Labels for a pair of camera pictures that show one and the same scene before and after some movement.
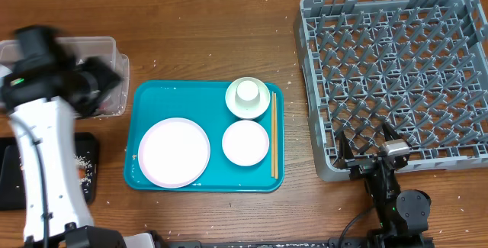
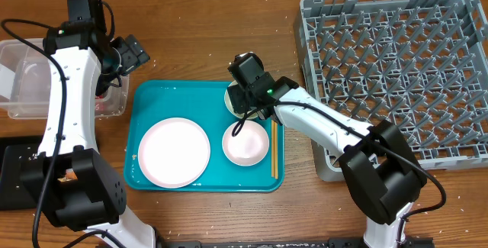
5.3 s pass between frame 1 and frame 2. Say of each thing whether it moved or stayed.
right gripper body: moved
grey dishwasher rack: stayed
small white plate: stayed
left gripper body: moved
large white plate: stayed
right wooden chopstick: stayed
